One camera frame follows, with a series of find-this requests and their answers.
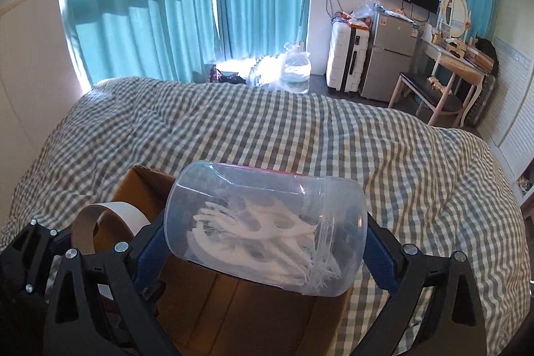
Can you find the brown cardboard box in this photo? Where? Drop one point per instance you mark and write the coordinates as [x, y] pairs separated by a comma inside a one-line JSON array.
[[206, 313]]

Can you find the white dressing table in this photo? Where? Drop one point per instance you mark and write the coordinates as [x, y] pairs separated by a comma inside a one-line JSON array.
[[462, 70]]

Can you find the silver mini fridge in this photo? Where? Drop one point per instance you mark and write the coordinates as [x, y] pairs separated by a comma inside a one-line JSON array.
[[391, 46]]

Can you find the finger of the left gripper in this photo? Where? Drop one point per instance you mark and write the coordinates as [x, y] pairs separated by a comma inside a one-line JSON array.
[[26, 265]]

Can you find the white louvered wardrobe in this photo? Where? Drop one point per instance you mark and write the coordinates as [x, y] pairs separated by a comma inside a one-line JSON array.
[[507, 126]]

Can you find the checkered grey white duvet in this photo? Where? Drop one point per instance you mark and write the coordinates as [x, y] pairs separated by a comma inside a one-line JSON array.
[[441, 189]]

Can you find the white suitcase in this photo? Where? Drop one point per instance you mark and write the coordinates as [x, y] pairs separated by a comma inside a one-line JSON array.
[[347, 55]]

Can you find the plastic bag on fridge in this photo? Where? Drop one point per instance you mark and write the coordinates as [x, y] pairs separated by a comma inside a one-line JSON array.
[[364, 13]]

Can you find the oval vanity mirror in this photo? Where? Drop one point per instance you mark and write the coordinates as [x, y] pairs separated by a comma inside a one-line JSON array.
[[454, 18]]

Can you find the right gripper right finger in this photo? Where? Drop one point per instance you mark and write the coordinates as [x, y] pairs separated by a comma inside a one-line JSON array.
[[453, 322]]

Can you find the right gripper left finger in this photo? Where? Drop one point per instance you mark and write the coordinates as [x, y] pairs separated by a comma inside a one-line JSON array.
[[103, 300]]

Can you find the black bag on table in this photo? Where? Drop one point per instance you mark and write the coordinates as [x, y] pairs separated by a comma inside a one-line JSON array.
[[487, 56]]

